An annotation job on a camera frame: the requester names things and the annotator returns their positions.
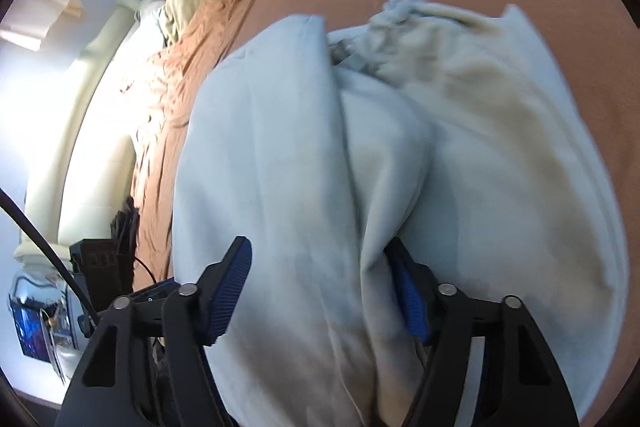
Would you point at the white cloth on air conditioner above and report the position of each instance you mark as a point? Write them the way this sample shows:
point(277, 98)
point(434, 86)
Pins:
point(28, 22)

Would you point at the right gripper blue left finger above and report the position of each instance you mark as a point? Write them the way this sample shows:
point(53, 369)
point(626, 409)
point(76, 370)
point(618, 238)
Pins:
point(219, 290)

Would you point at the cream padded headboard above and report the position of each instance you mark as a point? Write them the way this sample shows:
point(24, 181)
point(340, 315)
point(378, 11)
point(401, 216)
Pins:
point(83, 175)

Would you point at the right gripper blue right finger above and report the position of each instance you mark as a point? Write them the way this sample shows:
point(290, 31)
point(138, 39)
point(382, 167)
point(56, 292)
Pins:
point(414, 285)

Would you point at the orange bed sheet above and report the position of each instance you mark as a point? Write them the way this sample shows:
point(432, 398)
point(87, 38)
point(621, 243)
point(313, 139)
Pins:
point(595, 41)

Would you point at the cream white jacket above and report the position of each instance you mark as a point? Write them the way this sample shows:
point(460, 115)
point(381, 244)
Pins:
point(449, 129)

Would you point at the folded black clothes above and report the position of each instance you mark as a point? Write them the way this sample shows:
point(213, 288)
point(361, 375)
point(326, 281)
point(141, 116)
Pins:
point(124, 234)

